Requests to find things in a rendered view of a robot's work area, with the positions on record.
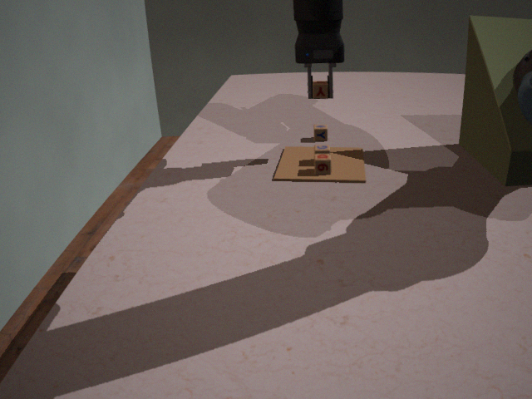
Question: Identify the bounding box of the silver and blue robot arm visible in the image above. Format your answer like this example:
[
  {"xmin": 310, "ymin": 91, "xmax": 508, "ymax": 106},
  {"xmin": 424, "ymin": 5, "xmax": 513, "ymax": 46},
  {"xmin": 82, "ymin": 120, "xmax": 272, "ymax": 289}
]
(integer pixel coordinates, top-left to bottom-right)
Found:
[{"xmin": 514, "ymin": 50, "xmax": 532, "ymax": 125}]

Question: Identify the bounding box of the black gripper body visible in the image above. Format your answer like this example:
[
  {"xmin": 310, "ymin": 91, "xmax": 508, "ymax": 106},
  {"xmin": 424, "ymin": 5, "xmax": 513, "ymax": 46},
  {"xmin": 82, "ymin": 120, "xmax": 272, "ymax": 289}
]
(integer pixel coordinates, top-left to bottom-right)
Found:
[{"xmin": 293, "ymin": 0, "xmax": 344, "ymax": 63}]

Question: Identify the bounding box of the wooden letter block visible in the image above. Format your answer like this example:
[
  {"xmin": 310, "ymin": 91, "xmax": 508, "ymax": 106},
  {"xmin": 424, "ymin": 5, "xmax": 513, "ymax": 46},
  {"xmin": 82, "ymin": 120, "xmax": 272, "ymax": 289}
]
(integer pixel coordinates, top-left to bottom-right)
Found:
[
  {"xmin": 314, "ymin": 125, "xmax": 328, "ymax": 141},
  {"xmin": 314, "ymin": 145, "xmax": 330, "ymax": 154},
  {"xmin": 314, "ymin": 154, "xmax": 331, "ymax": 175},
  {"xmin": 313, "ymin": 81, "xmax": 328, "ymax": 99}
]

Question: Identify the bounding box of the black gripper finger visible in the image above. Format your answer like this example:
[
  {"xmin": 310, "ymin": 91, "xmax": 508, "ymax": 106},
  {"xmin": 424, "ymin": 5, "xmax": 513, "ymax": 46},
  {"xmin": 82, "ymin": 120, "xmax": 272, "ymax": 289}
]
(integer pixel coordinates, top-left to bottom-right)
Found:
[
  {"xmin": 328, "ymin": 63, "xmax": 336, "ymax": 99},
  {"xmin": 304, "ymin": 63, "xmax": 313, "ymax": 99}
]

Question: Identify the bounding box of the tan flat mat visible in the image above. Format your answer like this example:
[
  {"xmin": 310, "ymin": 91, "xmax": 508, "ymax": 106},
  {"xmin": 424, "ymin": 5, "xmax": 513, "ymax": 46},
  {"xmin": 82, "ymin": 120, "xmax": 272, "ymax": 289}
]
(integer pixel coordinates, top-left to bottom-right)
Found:
[{"xmin": 273, "ymin": 146, "xmax": 366, "ymax": 183}]

